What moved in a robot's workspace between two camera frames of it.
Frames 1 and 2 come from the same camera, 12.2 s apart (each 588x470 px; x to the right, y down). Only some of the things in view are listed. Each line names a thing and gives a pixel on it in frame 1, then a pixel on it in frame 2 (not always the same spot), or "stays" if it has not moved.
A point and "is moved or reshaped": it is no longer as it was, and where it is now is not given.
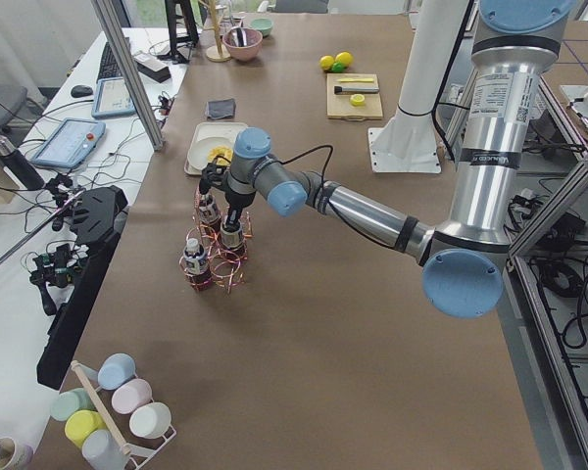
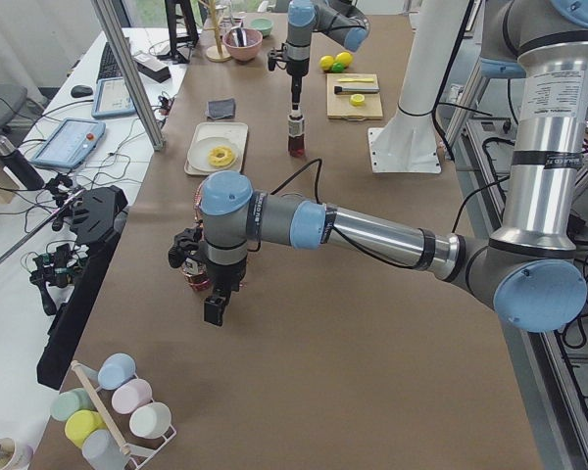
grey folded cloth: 220,108 stays
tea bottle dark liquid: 232,245 is moved or reshaped
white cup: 150,420 stays
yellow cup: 80,422 stays
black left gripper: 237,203 to 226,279
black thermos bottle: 13,157 stays
